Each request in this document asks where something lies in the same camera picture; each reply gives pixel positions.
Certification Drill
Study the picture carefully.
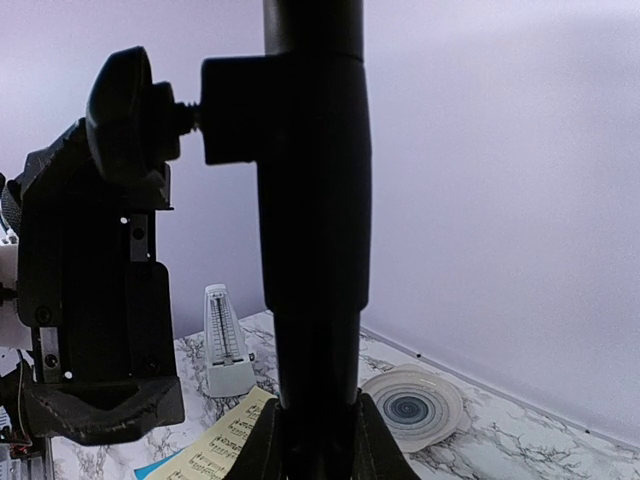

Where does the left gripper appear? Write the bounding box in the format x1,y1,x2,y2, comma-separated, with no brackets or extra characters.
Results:
1,120,185,445

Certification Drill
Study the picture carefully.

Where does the blue sheet music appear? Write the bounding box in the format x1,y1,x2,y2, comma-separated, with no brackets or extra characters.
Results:
134,450,182,480

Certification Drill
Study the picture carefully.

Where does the yellow sheet music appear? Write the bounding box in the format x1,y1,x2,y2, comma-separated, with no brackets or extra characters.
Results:
147,386,275,480

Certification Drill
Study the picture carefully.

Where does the white metronome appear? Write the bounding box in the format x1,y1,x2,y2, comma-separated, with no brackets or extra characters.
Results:
204,284,256,398

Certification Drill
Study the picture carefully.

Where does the black music stand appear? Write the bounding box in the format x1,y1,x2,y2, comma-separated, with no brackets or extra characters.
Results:
86,1,414,479

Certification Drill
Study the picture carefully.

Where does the grey collapsible bowl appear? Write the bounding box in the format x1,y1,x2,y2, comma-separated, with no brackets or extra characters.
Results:
362,364,471,453

